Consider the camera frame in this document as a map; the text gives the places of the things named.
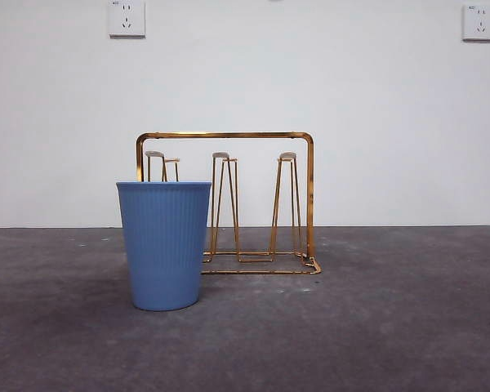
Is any blue ribbed plastic cup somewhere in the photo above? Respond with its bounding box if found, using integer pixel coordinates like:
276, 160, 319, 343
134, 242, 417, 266
116, 181, 213, 312

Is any gold wire cup rack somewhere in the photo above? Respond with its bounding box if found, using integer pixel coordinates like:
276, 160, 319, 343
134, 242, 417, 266
136, 131, 323, 276

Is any white wall power socket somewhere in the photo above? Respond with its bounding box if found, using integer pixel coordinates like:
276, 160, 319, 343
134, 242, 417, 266
108, 0, 147, 40
461, 3, 490, 42

